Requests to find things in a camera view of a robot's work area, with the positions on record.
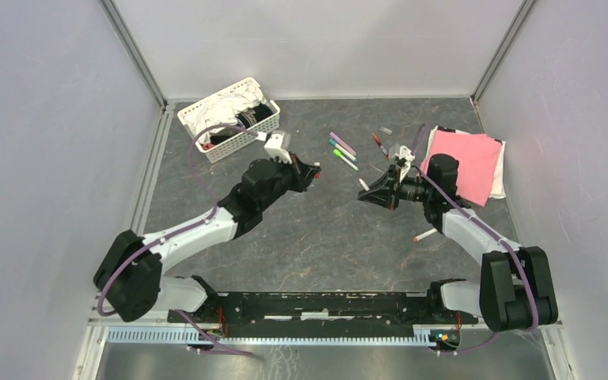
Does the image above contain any brown pen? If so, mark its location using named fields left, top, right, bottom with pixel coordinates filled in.
left=372, top=133, right=390, bottom=161

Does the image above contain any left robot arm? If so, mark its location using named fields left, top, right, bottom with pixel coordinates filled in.
left=93, top=154, right=321, bottom=323

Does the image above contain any white plastic basket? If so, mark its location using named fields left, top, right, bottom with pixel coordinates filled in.
left=177, top=77, right=280, bottom=163

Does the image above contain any white cloth under pink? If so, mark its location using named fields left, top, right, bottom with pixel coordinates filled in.
left=423, top=125, right=507, bottom=200

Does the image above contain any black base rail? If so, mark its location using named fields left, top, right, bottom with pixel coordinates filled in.
left=190, top=291, right=479, bottom=338

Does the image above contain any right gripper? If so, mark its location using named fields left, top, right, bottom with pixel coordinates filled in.
left=357, top=164, right=434, bottom=211

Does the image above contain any dark cloth in basket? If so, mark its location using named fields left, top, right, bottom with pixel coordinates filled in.
left=237, top=104, right=273, bottom=129

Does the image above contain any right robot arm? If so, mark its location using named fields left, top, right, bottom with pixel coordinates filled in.
left=358, top=154, right=559, bottom=333

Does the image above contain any purple pen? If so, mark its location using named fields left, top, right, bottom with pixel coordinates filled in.
left=329, top=131, right=357, bottom=157

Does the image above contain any teal white marker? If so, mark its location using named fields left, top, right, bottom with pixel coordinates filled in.
left=329, top=138, right=357, bottom=162

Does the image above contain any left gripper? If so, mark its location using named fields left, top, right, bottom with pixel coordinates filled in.
left=259, top=150, right=320, bottom=211

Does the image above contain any white cloth in basket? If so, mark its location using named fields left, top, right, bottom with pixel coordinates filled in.
left=182, top=85, right=267, bottom=137

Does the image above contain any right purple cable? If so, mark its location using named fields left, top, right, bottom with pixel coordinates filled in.
left=411, top=123, right=540, bottom=355

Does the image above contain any red white marker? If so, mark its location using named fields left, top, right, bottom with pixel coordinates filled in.
left=359, top=178, right=369, bottom=191

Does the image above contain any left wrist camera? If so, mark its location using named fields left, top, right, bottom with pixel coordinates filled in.
left=256, top=131, right=292, bottom=165

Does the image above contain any white cable duct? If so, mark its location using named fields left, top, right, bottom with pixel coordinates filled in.
left=106, top=326, right=436, bottom=348

